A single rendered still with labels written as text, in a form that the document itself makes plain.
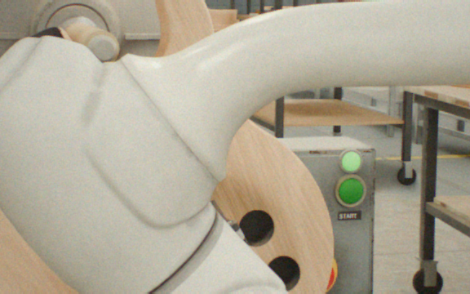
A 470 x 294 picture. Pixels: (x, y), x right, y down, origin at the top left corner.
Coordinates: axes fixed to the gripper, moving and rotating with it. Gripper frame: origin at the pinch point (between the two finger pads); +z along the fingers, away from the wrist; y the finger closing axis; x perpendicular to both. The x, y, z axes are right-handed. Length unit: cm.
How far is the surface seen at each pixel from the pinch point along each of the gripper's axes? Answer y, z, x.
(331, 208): 21.1, 14.3, -12.6
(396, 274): 106, 335, -173
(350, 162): 25.4, 13.7, -8.7
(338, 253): 19.3, 14.4, -17.8
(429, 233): 118, 300, -149
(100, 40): 4.5, -7.4, 19.6
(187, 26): 13.3, 0.8, 16.0
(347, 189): 23.6, 13.8, -11.3
